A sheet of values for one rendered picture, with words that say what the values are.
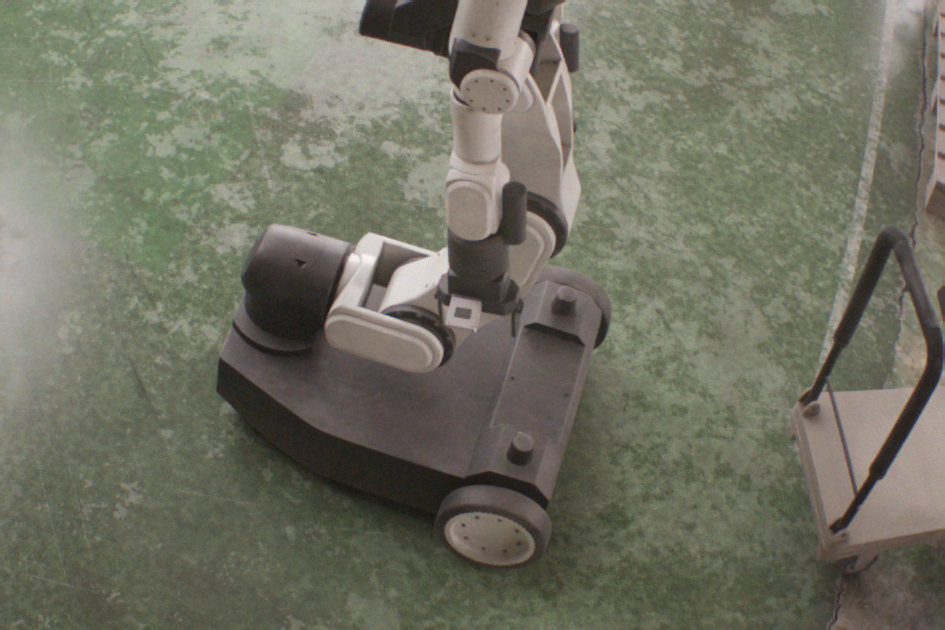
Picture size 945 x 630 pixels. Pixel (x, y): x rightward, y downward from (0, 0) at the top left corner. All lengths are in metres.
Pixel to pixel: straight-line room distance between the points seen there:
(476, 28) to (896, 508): 1.43
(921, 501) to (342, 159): 1.53
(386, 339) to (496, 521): 0.36
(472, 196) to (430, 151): 1.30
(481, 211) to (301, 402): 0.70
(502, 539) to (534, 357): 0.35
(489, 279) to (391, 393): 0.55
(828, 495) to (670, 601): 0.37
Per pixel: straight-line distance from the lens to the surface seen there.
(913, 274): 2.65
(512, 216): 2.36
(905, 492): 3.10
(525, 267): 2.62
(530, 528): 2.81
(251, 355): 2.94
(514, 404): 2.93
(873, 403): 3.20
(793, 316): 3.55
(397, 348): 2.83
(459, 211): 2.32
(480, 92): 2.15
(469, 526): 2.86
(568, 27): 2.68
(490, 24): 2.10
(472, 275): 2.42
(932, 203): 4.05
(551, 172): 2.54
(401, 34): 2.41
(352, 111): 3.66
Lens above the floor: 2.45
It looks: 49 degrees down
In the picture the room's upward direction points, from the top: 16 degrees clockwise
